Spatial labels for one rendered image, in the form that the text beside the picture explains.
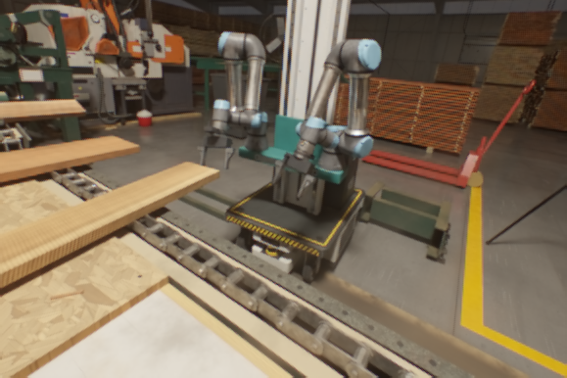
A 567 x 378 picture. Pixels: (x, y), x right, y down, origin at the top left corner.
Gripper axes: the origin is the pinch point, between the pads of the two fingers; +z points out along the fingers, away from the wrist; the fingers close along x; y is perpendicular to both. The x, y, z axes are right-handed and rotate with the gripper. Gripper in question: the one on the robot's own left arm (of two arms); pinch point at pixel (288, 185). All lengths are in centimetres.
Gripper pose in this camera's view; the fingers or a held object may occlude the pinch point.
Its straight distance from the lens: 120.3
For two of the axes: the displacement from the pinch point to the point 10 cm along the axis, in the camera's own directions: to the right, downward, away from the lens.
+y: -4.4, -1.6, -8.8
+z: -4.1, 9.1, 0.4
